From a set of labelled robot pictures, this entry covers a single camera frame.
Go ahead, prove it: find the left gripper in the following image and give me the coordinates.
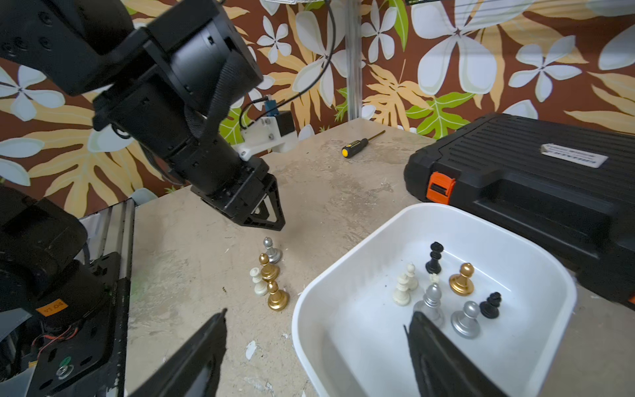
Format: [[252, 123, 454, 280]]
[[191, 157, 285, 232]]

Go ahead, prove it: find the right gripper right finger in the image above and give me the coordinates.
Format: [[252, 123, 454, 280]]
[[404, 312, 504, 396]]

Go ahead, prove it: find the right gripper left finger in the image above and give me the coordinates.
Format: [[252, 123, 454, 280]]
[[132, 309, 228, 397]]

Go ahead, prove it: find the silver chess piece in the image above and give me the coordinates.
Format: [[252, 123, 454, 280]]
[[451, 301, 481, 339], [263, 237, 282, 264], [413, 283, 445, 328]]

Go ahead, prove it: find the gold chess piece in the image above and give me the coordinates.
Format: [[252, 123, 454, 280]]
[[267, 281, 289, 312], [448, 262, 475, 296], [259, 253, 280, 282]]

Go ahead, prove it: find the black chess pawn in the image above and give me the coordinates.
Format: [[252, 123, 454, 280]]
[[480, 292, 502, 319]]

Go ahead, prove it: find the white chess pawn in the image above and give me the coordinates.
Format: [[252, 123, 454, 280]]
[[393, 274, 411, 306], [250, 267, 268, 296]]

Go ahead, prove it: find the white chess piece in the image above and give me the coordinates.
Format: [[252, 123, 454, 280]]
[[406, 263, 419, 291]]

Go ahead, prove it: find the white storage box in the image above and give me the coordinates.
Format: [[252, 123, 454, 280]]
[[292, 203, 577, 396]]

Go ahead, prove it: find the black chess piece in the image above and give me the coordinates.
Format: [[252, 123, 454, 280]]
[[425, 242, 444, 275]]

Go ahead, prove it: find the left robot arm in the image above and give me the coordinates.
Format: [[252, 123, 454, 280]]
[[1, 0, 285, 231]]

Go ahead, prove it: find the yellow black screwdriver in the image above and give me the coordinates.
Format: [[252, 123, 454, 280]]
[[342, 131, 385, 159]]

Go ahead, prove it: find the black tool case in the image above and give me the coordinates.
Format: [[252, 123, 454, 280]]
[[403, 113, 634, 308]]

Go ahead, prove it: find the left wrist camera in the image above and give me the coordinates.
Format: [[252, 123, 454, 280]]
[[233, 96, 299, 160]]

